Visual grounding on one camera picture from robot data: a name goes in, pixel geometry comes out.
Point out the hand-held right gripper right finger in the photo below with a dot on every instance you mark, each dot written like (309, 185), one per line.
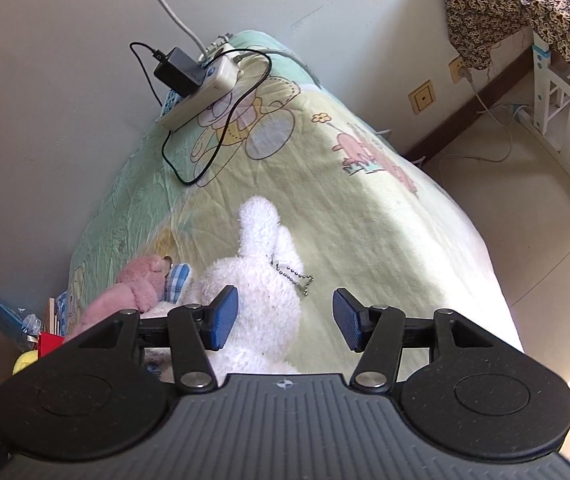
(347, 320)

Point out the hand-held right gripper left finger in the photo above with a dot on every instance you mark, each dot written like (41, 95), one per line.
(225, 317)

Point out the white plush rabbit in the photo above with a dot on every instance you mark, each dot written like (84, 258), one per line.
(265, 300)

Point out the cartoon printed bed sheet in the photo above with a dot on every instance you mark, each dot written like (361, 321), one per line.
(365, 235)

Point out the pink plush bear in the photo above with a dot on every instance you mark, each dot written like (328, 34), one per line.
(135, 285)

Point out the red box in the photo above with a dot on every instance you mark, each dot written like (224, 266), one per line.
(51, 344)

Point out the blue plastic bag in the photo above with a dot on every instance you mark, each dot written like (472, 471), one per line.
(10, 317)

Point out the white power strip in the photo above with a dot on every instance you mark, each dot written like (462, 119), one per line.
(215, 80)

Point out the black power adapter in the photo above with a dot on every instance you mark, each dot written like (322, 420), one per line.
(177, 72)

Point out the white wooden stool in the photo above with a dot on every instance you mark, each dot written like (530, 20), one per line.
(555, 90)

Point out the small table with patterned cloth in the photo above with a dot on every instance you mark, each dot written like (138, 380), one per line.
(490, 0)

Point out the yellow wall socket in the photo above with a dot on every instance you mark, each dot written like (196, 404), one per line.
(423, 96)

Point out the wall socket with plug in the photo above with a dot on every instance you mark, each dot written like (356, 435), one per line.
(461, 71)

